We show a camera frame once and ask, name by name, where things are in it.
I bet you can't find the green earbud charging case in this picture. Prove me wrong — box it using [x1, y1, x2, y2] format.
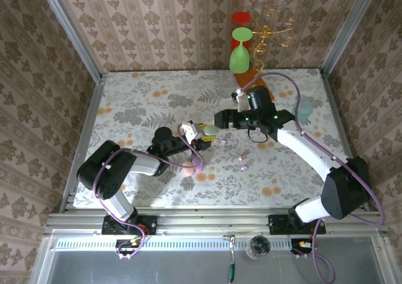
[202, 125, 221, 138]

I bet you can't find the orange wooden rack base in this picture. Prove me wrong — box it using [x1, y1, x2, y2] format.
[234, 69, 275, 101]

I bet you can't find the teal frosted cup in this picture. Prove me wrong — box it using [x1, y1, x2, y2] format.
[291, 100, 314, 126]

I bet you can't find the green wine glass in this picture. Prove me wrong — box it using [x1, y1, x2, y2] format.
[228, 26, 253, 74]

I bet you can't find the red wine glass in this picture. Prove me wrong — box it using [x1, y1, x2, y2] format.
[231, 11, 253, 54]

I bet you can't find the black connector block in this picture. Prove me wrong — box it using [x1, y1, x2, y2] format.
[115, 239, 146, 255]
[290, 238, 315, 255]

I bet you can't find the clear glass tumbler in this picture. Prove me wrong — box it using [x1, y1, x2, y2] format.
[247, 235, 272, 260]

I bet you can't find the grey metal tray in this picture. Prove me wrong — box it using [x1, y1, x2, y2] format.
[31, 230, 402, 284]

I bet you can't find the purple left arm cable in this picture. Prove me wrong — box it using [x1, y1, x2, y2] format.
[92, 123, 204, 260]

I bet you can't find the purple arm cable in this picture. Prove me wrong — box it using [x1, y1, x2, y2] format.
[241, 72, 386, 284]
[92, 123, 204, 260]

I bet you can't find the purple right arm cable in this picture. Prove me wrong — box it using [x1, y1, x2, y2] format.
[241, 72, 386, 284]

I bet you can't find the aluminium table side rail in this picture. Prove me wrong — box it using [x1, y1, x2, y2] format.
[58, 73, 109, 214]
[318, 68, 379, 212]

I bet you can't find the aluminium front rail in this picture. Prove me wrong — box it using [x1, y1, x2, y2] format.
[43, 205, 388, 236]

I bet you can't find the gold wire glass rack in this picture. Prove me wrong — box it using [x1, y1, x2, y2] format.
[249, 9, 298, 77]

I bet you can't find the grey slotted cable duct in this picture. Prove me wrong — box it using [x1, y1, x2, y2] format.
[53, 238, 315, 252]

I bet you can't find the ratchet tool green handle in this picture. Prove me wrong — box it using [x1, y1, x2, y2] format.
[222, 233, 237, 283]

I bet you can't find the aluminium frame post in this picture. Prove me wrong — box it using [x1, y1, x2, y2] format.
[320, 0, 384, 77]
[36, 0, 104, 83]

